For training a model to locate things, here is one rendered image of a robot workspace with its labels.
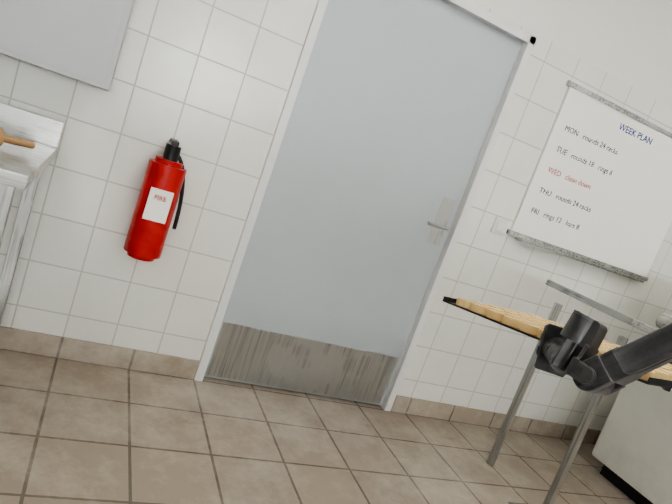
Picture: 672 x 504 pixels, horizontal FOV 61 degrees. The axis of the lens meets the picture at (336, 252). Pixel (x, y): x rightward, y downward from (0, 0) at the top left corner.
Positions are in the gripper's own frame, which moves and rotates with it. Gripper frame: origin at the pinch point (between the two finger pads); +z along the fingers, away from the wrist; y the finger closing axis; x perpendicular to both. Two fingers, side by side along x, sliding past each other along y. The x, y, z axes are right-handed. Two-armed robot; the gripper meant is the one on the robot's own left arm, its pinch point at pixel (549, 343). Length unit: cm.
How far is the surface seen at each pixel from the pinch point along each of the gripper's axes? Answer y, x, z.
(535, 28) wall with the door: -127, -23, 157
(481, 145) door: -66, -31, 162
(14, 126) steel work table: -10, -192, 41
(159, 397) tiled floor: 84, -126, 80
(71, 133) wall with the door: -13, -181, 57
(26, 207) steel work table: 18, -182, 44
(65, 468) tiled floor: 88, -122, 17
